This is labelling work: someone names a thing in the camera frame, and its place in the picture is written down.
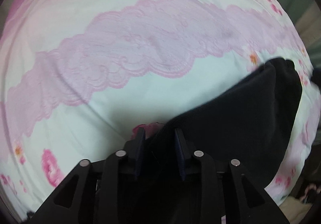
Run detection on pink floral bed cover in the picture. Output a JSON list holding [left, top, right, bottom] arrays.
[[1, 0, 320, 221]]

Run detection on black knit pants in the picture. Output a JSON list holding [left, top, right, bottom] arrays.
[[125, 57, 304, 224]]

